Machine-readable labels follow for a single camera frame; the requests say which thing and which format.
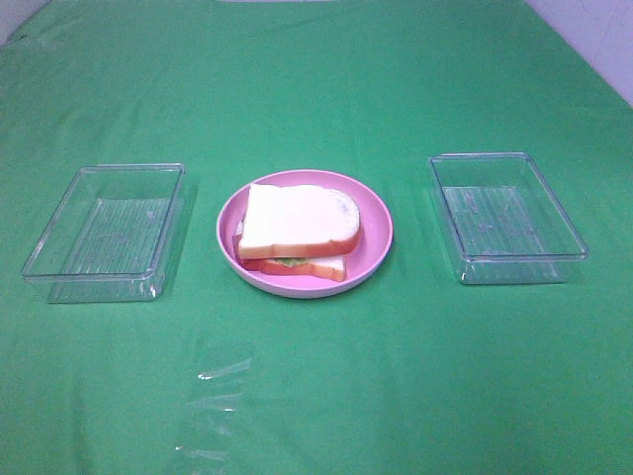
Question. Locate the left clear plastic tray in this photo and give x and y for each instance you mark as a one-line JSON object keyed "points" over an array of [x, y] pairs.
{"points": [[113, 235]]}

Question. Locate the clear plastic film sheet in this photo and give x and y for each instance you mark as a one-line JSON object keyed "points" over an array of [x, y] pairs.
{"points": [[217, 383]]}

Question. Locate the green lettuce leaf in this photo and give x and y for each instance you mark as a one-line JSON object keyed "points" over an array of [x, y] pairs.
{"points": [[290, 261]]}

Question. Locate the clear plastic tray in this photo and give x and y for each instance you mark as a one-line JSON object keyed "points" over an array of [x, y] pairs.
{"points": [[113, 235], [502, 222]]}

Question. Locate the green table cloth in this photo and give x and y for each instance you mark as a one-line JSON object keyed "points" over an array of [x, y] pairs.
{"points": [[411, 372]]}

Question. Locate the bread slice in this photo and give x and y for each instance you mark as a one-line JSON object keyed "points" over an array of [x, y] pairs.
{"points": [[298, 221], [328, 267]]}

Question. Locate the right clear plastic tray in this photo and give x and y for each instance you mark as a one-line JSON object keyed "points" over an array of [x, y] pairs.
{"points": [[502, 222]]}

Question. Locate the pink round plate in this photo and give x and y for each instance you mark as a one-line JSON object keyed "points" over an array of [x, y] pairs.
{"points": [[375, 239]]}

